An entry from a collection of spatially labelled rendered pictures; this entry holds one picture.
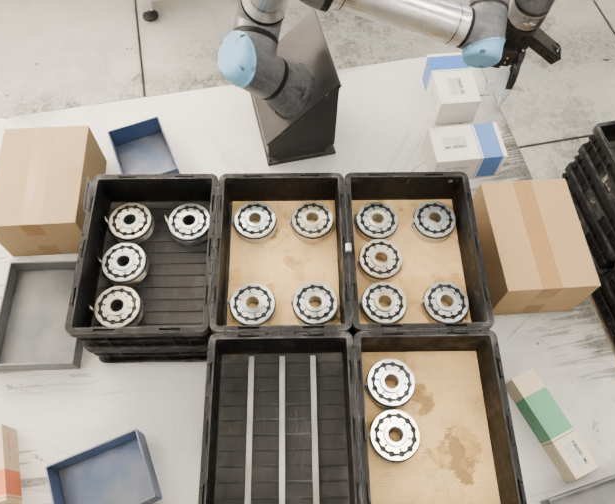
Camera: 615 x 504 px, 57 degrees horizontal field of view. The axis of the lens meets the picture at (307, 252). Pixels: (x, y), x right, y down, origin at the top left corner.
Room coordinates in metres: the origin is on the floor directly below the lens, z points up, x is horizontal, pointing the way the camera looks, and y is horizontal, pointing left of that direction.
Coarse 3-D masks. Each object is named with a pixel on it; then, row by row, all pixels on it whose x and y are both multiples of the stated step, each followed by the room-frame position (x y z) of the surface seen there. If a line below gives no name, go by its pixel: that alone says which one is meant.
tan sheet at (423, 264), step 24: (408, 216) 0.73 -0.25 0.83; (360, 240) 0.66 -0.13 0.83; (408, 240) 0.66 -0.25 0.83; (456, 240) 0.66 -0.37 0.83; (408, 264) 0.60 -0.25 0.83; (432, 264) 0.60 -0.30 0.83; (456, 264) 0.60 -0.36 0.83; (360, 288) 0.53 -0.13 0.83; (408, 288) 0.53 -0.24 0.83; (360, 312) 0.47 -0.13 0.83; (408, 312) 0.47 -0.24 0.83
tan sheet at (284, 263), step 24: (288, 216) 0.72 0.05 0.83; (240, 240) 0.65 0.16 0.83; (288, 240) 0.65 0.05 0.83; (336, 240) 0.66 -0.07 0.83; (240, 264) 0.58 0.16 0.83; (264, 264) 0.58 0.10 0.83; (288, 264) 0.59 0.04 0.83; (312, 264) 0.59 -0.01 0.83; (336, 264) 0.59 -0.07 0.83; (288, 288) 0.52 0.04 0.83; (336, 288) 0.53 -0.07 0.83; (288, 312) 0.46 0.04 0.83
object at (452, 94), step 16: (432, 64) 1.29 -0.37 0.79; (448, 64) 1.29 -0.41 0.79; (464, 64) 1.30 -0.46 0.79; (432, 80) 1.24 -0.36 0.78; (448, 80) 1.23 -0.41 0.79; (464, 80) 1.23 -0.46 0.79; (432, 96) 1.21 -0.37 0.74; (448, 96) 1.17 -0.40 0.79; (464, 96) 1.17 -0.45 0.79; (432, 112) 1.17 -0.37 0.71; (448, 112) 1.14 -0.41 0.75; (464, 112) 1.15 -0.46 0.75
